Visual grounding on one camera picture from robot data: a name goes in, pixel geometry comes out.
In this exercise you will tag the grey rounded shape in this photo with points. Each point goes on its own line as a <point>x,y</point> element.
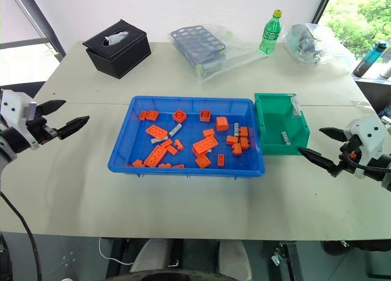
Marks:
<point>233,259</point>
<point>151,256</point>

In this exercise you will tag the black window frame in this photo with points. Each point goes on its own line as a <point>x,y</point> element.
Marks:
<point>323,3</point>

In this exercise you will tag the black slanted window post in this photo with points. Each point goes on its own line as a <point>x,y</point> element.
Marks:
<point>46,24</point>

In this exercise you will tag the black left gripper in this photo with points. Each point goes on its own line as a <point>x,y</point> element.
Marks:
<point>39,126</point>

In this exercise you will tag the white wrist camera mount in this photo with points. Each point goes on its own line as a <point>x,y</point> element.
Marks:
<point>371,134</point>
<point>13,105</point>

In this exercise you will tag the clear plastic scrap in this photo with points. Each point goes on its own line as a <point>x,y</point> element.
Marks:
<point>363,104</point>

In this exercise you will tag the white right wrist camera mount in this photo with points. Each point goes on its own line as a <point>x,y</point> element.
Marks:
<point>371,134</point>

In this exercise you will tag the green plastic bin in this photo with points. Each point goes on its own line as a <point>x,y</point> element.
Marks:
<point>275,119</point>

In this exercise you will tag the orange plastic building brick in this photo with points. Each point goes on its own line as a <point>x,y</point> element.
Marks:
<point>222,124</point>

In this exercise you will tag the teal and grey water bottle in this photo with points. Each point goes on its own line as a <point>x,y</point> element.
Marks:
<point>368,59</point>

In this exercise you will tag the black table foot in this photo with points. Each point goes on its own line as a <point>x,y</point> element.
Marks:
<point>351,247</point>

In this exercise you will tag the grey window rail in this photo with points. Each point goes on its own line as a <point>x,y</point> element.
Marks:
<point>24,43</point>

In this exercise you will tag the blue plastic tray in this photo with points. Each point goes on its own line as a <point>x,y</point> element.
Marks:
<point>189,172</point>

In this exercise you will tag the white cylindrical container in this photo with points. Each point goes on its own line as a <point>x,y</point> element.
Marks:
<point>386,70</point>

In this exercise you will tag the green plastic bottle yellow cap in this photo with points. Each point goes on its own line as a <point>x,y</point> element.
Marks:
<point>270,33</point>

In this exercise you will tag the blue tube rack in bag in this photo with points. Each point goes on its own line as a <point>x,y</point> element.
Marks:
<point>241,53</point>

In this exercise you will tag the silver metal clamp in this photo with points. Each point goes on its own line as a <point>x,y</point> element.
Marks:
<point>275,259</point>

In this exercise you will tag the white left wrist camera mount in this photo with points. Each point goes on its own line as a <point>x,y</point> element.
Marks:
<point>13,105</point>

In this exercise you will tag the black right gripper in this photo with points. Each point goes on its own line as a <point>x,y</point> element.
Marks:
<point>349,155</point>

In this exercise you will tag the black table leg frame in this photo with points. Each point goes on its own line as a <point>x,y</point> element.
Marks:
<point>291,262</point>

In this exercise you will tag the black leather tissue box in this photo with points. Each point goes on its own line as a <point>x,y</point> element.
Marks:
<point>117,53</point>

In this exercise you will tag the crumpled clear bag with items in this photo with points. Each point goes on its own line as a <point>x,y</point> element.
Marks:
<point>311,44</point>

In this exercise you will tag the small orange block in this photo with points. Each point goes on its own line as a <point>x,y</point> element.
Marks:
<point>178,166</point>
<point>220,160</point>
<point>236,149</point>
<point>209,132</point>
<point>245,143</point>
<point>232,140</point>
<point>179,144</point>
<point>173,150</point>
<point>138,163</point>
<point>165,165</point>
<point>243,132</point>
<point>142,115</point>
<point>166,143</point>

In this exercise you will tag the square orange studded block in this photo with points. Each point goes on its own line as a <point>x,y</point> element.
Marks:
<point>203,161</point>
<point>205,115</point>
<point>180,115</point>
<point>152,115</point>

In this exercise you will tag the blue test tube rack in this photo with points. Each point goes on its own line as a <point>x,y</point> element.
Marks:
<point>198,39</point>

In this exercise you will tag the white tissue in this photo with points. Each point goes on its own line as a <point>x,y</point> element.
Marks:
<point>116,36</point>

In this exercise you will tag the orange plastic toy brick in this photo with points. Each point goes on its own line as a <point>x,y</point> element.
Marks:
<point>205,146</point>

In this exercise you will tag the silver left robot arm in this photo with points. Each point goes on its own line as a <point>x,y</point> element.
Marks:
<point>6,154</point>

